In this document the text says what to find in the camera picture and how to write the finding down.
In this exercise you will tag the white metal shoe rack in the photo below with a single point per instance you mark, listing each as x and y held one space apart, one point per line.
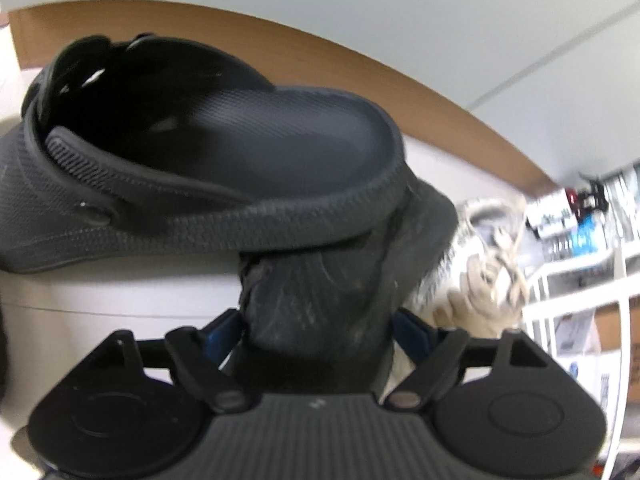
622 385

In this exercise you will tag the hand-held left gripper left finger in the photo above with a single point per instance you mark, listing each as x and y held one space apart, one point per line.
222 335

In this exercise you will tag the printed brown cardboard box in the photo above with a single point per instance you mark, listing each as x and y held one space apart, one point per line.
617 325

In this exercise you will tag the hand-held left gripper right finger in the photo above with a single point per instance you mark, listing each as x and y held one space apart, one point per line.
412 335

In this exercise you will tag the white printed lace-up sneaker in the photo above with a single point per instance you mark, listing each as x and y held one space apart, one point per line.
480 280

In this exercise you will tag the white labelled parcel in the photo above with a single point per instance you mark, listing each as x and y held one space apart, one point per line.
575 340

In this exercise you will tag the clear plastic water bottle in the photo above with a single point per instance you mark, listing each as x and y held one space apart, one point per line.
580 242

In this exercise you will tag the black mesh lace-up sneaker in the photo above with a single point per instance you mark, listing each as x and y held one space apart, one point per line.
325 300

